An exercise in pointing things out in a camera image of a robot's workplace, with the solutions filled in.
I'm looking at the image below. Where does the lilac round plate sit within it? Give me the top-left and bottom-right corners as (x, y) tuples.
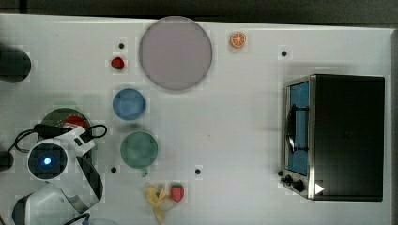
(139, 16), (212, 91)

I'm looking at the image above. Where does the black pot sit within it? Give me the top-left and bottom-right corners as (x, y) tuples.
(0, 45), (32, 83)

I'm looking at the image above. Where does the large red strawberry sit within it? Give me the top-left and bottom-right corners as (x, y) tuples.
(171, 184), (185, 203)

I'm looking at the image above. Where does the blue cup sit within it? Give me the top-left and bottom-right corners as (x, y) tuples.
(113, 88), (146, 121)

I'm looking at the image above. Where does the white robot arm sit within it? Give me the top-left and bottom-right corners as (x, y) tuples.
(12, 124), (103, 225)

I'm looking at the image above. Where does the green oval strainer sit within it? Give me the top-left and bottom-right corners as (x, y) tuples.
(41, 101), (91, 128)

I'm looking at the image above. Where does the small red strawberry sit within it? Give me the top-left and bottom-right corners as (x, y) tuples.
(111, 57), (125, 70)

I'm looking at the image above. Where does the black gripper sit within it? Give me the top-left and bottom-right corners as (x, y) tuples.
(34, 124), (71, 139)

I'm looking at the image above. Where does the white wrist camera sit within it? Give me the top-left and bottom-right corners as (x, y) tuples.
(61, 127), (95, 156)

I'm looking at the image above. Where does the black cylindrical container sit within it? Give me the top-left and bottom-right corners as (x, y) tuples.
(0, 151), (14, 172)

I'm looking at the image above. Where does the green cup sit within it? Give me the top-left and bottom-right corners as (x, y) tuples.
(120, 130), (159, 177)

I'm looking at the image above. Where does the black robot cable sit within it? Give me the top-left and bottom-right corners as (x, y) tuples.
(12, 124), (108, 154)

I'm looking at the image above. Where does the silver toaster oven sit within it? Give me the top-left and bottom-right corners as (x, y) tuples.
(278, 74), (385, 202)

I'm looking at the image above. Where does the peeled banana toy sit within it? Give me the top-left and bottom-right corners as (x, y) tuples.
(146, 186), (174, 225)

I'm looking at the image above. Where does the orange slice toy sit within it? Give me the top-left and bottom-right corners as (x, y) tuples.
(230, 32), (246, 49)

